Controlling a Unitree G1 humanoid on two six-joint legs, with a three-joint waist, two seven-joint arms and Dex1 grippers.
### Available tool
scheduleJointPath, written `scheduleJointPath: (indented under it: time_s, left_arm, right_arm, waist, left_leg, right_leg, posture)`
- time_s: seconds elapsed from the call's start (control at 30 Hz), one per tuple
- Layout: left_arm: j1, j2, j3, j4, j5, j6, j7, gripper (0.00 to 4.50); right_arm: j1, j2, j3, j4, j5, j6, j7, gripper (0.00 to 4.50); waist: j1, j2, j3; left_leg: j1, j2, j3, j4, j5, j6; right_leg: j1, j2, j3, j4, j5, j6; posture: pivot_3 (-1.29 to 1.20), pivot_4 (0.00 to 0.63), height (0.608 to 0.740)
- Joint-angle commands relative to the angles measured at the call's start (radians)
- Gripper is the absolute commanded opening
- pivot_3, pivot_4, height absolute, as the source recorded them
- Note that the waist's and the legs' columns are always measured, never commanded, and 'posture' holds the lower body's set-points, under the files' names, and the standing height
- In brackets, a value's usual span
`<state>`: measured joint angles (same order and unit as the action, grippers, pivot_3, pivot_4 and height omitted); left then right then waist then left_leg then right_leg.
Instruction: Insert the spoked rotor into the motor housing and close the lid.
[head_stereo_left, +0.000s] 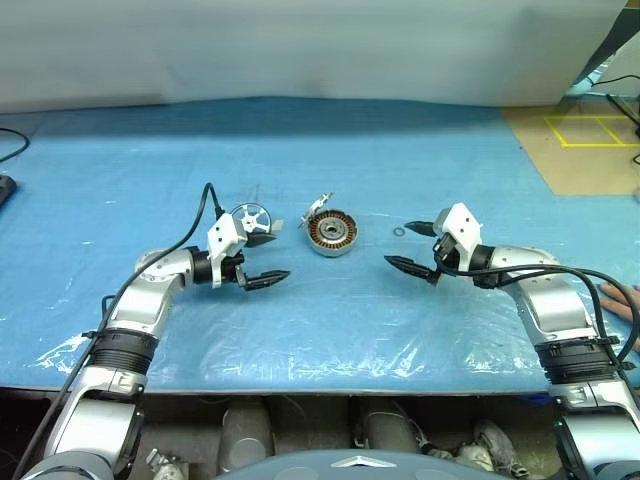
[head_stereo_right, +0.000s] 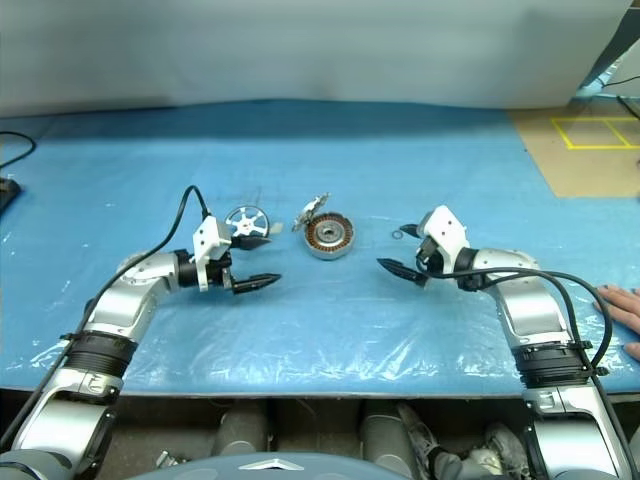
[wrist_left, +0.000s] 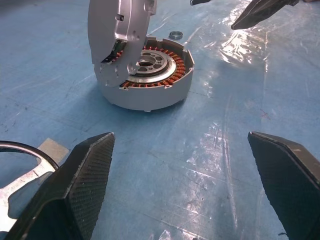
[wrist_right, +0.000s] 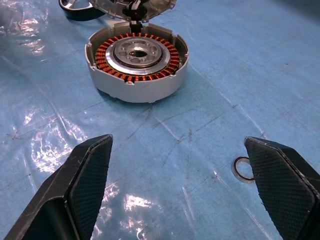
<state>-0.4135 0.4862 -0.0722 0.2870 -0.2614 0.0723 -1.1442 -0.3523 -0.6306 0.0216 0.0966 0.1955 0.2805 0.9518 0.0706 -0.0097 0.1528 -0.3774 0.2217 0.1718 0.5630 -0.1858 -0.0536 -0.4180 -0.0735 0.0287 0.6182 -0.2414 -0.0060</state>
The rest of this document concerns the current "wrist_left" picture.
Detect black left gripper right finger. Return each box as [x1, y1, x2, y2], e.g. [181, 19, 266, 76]
[247, 130, 320, 240]

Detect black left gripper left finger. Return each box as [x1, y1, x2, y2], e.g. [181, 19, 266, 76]
[3, 131, 116, 240]

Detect small steel bearing ring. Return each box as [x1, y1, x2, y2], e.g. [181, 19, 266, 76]
[168, 30, 185, 40]

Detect silver round motor cover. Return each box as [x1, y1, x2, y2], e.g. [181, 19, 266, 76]
[87, 0, 158, 88]

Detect grey motor housing copper windings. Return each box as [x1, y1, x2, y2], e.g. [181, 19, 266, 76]
[94, 36, 195, 113]

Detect beige tape piece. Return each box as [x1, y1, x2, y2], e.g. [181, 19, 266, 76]
[37, 138, 70, 161]

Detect blue table mat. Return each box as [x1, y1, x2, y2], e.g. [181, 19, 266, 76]
[0, 0, 320, 240]

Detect silver spoked ring black rim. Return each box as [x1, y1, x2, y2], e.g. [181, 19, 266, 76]
[0, 140, 60, 222]

